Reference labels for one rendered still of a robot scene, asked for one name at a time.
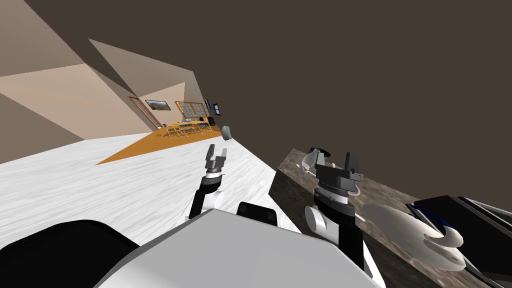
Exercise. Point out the small dark framed picture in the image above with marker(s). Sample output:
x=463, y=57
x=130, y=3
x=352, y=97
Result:
x=216, y=109
x=207, y=104

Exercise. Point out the wooden door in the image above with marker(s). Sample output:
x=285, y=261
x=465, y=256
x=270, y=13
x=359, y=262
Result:
x=144, y=113

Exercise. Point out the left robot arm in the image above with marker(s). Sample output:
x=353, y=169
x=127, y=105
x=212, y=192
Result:
x=60, y=256

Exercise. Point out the white rounded hooked object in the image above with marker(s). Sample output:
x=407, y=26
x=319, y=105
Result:
x=408, y=232

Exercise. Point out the pale grey curved object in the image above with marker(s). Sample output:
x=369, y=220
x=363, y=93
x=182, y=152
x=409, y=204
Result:
x=308, y=159

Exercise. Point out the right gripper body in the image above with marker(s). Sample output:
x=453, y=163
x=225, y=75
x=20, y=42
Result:
x=334, y=178

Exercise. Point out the grey round bin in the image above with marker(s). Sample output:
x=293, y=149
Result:
x=226, y=132

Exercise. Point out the wooden framed window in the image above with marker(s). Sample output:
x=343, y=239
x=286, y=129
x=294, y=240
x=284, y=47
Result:
x=192, y=109

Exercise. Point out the framed landscape picture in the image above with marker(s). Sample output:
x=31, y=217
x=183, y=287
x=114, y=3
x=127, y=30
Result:
x=158, y=105

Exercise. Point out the dining table with chairs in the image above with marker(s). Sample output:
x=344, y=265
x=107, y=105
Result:
x=188, y=127

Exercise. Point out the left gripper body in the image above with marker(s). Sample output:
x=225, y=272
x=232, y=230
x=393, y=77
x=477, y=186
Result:
x=215, y=164

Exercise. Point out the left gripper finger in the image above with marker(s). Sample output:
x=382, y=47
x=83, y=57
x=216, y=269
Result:
x=222, y=154
x=210, y=152

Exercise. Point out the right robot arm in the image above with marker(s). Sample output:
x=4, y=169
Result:
x=340, y=224

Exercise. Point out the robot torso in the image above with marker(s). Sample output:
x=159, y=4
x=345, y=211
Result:
x=240, y=256

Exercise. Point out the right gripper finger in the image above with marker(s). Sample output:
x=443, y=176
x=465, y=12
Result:
x=320, y=158
x=352, y=163

